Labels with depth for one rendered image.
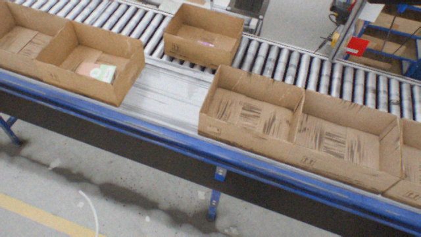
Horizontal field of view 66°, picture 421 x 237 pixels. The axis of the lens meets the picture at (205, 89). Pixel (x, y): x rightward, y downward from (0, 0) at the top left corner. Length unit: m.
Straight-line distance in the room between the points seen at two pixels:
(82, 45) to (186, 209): 1.20
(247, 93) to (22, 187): 1.63
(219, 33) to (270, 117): 0.74
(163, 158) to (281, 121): 0.61
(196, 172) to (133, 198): 0.74
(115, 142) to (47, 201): 0.81
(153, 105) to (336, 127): 0.85
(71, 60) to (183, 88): 0.59
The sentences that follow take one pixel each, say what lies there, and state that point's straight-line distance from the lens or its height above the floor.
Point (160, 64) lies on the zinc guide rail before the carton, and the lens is 1.67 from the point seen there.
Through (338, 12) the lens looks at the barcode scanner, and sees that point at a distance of 1.93.
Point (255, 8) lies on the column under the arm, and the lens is 2.23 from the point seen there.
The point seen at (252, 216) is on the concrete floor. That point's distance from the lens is 2.26.
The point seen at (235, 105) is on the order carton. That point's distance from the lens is 1.53.
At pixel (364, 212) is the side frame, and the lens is 1.58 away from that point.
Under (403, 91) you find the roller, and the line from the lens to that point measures 2.15.
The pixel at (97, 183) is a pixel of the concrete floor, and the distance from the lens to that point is 2.36.
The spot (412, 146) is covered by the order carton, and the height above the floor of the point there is 0.89.
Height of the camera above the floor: 2.12
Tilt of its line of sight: 52 degrees down
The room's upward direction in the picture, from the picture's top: 5 degrees clockwise
